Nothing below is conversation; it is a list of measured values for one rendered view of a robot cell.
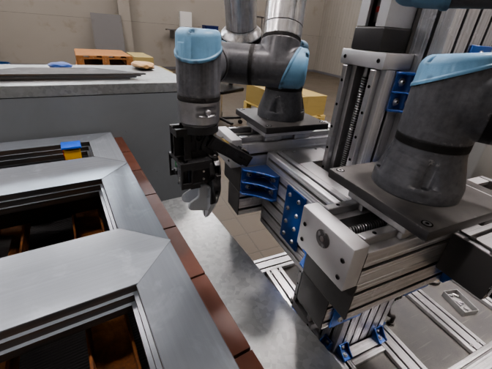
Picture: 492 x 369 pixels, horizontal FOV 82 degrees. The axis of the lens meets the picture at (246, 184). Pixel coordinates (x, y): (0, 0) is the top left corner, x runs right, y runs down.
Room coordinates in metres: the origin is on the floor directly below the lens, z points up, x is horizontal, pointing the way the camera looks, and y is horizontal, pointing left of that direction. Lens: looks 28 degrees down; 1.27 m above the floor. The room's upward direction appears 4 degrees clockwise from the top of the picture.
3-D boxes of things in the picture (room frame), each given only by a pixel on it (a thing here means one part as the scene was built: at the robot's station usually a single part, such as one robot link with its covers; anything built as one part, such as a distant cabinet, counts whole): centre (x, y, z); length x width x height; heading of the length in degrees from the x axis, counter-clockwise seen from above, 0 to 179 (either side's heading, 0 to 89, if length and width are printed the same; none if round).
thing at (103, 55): (4.79, 2.43, 0.42); 1.16 x 0.80 x 0.83; 29
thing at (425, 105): (0.48, -0.32, 1.20); 0.13 x 0.12 x 0.14; 52
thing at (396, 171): (0.48, -0.32, 1.09); 0.15 x 0.15 x 0.10
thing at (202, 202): (0.50, 0.09, 0.95); 0.06 x 0.03 x 0.09; 123
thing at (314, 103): (5.02, -0.53, 0.23); 1.37 x 0.94 x 0.45; 27
